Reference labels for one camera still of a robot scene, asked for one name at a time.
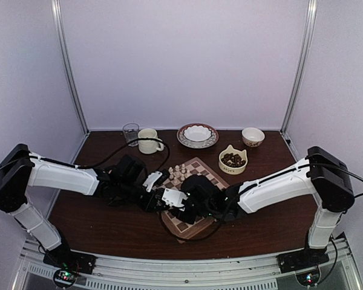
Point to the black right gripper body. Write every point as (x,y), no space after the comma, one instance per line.
(187,219)

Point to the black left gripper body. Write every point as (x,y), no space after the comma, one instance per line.
(148,204)

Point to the white king chess piece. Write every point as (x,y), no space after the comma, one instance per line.
(171,173)

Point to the white queen chess piece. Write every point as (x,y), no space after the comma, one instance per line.
(177,171)

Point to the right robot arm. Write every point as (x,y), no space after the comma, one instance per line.
(319,173)

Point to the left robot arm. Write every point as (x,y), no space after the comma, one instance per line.
(128,180)

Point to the dark chess pieces pile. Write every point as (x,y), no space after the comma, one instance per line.
(233,160)

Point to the cream ribbed mug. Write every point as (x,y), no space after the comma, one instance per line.
(149,142)

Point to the cream cat-ear bowl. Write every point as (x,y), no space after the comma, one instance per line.
(229,170)

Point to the clear drinking glass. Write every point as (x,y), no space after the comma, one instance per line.
(130,132)

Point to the patterned ceramic plate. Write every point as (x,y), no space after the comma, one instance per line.
(197,145)

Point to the white scalloped bowl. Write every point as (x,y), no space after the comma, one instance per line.
(197,133)

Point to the small white floral bowl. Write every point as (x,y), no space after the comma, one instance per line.
(252,137)

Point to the aluminium front rail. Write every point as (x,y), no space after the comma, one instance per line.
(253,272)

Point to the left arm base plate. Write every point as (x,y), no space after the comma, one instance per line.
(78,262)

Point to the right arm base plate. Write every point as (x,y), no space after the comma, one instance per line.
(301,259)

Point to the left aluminium frame post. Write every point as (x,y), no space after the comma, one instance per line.
(68,71)

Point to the aluminium frame post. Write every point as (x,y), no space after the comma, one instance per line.
(68,71)
(301,66)

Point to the right aluminium frame post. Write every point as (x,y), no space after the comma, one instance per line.
(301,66)

